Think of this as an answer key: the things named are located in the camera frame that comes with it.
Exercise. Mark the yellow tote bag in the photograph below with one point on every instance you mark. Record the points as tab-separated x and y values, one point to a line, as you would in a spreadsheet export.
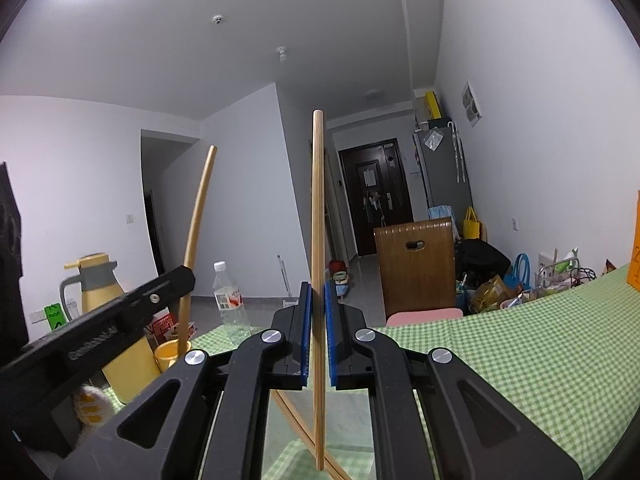
471	225

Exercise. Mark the green sign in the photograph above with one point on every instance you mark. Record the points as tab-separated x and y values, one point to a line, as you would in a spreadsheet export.
54	316

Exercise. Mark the yellow mug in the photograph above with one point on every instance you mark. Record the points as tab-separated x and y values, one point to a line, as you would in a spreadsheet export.
167	355

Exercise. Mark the brown snack bags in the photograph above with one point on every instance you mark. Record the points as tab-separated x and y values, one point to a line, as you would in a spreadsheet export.
492	292

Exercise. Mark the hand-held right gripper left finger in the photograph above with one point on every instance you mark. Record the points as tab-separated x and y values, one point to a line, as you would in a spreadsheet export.
306	335

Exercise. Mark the black bag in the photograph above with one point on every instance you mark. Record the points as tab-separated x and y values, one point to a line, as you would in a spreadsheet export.
482	260

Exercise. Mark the clear water bottle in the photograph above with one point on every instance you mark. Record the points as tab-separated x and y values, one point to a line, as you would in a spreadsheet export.
231	300

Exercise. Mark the clear plastic container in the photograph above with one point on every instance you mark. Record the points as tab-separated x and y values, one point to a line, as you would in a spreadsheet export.
285	440

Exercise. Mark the ceiling sprinkler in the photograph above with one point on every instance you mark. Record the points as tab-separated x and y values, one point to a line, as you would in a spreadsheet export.
282	54

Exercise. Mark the orange book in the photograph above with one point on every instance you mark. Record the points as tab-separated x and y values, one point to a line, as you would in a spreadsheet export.
636	245

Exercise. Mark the grey fridge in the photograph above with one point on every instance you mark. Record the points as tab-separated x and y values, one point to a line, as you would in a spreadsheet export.
445	175

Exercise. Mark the pink seat cushion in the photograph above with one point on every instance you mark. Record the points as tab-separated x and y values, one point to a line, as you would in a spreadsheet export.
425	316

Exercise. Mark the smoke detector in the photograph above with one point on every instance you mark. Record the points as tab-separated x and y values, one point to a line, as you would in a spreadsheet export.
218	19

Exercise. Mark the blue basket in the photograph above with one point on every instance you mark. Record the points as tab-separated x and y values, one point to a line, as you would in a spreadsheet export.
521	272

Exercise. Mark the wooden chair back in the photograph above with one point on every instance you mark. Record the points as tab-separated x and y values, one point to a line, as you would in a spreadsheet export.
415	270

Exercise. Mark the yellow box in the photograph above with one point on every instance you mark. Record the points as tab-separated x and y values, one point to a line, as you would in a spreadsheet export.
432	105

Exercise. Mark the metal rack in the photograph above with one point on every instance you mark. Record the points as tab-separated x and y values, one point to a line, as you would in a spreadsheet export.
565	272

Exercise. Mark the dark entrance door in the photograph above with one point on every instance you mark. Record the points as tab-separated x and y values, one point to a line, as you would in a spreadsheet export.
375	195

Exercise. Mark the tape roll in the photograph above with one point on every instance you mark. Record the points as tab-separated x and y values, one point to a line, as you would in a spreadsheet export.
341	277

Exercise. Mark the white wall panel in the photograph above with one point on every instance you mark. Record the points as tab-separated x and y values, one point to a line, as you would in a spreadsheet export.
471	102

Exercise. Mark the yellow thermos jug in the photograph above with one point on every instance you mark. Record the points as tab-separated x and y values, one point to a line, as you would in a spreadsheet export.
102	295

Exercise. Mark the person's left hand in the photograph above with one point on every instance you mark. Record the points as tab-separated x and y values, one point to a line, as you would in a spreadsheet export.
90	405

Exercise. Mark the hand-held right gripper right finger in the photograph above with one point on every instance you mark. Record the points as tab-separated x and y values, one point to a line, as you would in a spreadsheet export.
331	335

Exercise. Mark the green checked tablecloth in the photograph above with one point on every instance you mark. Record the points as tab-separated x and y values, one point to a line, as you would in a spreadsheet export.
500	360

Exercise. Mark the white folded umbrella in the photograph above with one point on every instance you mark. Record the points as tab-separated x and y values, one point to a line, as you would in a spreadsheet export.
459	155

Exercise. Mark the clear plastic pouch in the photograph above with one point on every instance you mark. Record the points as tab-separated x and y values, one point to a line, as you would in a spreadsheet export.
432	139

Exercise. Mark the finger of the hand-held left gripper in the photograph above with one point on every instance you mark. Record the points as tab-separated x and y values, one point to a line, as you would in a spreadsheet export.
160	295

